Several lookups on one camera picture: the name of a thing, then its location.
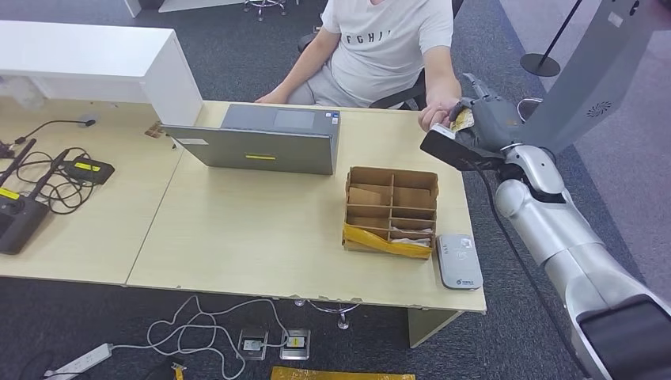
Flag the cardboard divider box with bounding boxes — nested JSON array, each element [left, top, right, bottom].
[[342, 165, 440, 260]]

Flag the person's left hand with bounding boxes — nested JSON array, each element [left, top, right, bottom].
[[417, 96, 463, 133]]

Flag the white crumpled paper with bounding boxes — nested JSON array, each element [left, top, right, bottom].
[[389, 226, 435, 248]]

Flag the white desk shelf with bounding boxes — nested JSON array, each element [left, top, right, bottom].
[[0, 20, 204, 128]]

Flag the black device with antennas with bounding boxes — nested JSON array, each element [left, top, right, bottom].
[[0, 138, 70, 257]]

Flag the chrome desk footrest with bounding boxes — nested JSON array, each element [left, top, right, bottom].
[[293, 298, 361, 332]]

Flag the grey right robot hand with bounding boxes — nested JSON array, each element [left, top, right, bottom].
[[448, 72, 525, 154]]

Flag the person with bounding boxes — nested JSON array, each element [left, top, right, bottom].
[[255, 0, 464, 133]]

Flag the floor outlet box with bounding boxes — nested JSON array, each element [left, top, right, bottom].
[[279, 328, 311, 361], [237, 329, 269, 363]]

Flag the grey kiosk stand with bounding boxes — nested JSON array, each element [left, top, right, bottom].
[[514, 0, 671, 158]]

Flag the black power adapter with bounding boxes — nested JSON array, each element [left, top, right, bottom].
[[62, 155, 116, 187]]

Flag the person's right hand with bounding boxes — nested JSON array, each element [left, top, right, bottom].
[[255, 88, 290, 105]]

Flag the grey card reader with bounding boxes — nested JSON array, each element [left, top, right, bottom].
[[435, 233, 484, 291]]

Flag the chrome stool base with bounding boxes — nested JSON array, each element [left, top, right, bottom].
[[242, 0, 288, 22]]

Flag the black cable bundle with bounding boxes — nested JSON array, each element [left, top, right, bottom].
[[13, 146, 100, 216]]

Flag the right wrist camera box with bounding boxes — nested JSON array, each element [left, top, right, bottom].
[[419, 123, 506, 172]]

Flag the grey laptop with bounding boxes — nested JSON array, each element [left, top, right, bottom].
[[161, 104, 342, 177]]

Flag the yellow printed ID card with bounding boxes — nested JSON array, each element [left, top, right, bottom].
[[449, 107, 476, 134]]

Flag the black gooseneck cable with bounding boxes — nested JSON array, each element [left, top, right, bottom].
[[11, 119, 98, 147]]

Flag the black stanchion post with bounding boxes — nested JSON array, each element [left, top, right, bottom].
[[519, 0, 584, 78]]

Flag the white furniture base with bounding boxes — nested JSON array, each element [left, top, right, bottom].
[[122, 0, 248, 19]]

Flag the white power strip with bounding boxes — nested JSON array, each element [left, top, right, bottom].
[[43, 343, 114, 380]]

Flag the chrome ring base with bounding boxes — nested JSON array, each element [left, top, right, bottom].
[[516, 96, 544, 125]]

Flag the wooden desk leg panel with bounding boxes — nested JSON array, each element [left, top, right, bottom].
[[407, 308, 464, 349]]

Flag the yellow taped package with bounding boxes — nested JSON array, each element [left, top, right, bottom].
[[270, 366, 416, 380]]

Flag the white power cable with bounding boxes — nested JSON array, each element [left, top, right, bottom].
[[110, 294, 290, 380]]

